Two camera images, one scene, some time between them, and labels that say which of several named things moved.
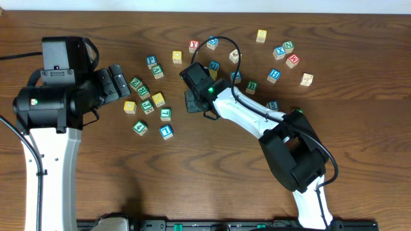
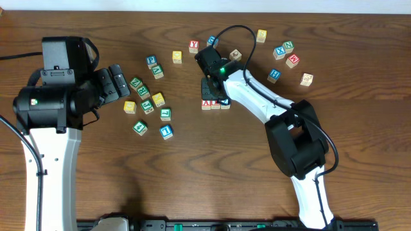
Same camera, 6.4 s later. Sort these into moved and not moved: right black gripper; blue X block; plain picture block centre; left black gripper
Moved: right black gripper
Not moved: left black gripper; plain picture block centre; blue X block
